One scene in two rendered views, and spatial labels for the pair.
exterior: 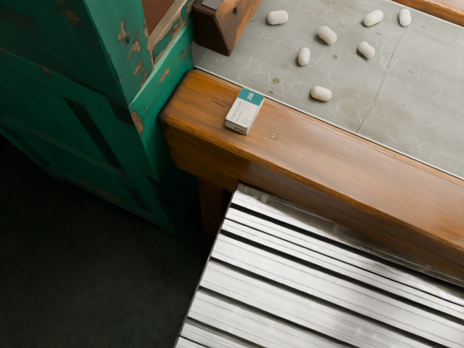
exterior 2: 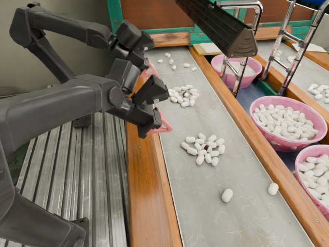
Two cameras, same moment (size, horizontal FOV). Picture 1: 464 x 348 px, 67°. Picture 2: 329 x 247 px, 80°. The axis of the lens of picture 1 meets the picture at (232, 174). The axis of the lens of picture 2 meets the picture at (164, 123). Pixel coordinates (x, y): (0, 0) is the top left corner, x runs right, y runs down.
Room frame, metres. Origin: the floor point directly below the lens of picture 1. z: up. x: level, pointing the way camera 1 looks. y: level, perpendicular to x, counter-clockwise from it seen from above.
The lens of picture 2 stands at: (-0.07, -1.05, 1.26)
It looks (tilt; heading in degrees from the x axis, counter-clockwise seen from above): 43 degrees down; 62
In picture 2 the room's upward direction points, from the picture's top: straight up
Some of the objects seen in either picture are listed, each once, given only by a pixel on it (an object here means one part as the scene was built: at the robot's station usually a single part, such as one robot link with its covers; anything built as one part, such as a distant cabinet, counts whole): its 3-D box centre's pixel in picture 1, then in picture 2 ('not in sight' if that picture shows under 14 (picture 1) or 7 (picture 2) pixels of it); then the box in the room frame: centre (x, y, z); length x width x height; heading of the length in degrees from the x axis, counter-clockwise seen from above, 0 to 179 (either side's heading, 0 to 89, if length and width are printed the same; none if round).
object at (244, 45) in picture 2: not in sight; (204, 10); (0.42, -0.43, 1.08); 0.62 x 0.08 x 0.07; 72
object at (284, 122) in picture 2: not in sight; (280, 126); (0.60, -0.77, 0.72); 0.24 x 0.24 x 0.06
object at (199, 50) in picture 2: not in sight; (221, 47); (0.81, -0.15, 0.77); 0.33 x 0.15 x 0.01; 162
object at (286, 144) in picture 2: not in sight; (281, 125); (0.60, -0.77, 0.72); 0.27 x 0.27 x 0.10
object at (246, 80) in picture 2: not in sight; (234, 71); (0.74, -0.35, 0.72); 0.27 x 0.27 x 0.10
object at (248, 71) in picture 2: not in sight; (233, 73); (0.74, -0.35, 0.71); 0.22 x 0.22 x 0.06
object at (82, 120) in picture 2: not in sight; (80, 106); (-0.08, -0.25, 0.71); 0.20 x 0.07 x 0.08; 77
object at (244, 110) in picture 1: (244, 110); not in sight; (0.27, -0.01, 0.78); 0.06 x 0.04 x 0.02; 162
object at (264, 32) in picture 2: not in sight; (269, 32); (1.14, -0.20, 0.83); 0.30 x 0.06 x 0.07; 162
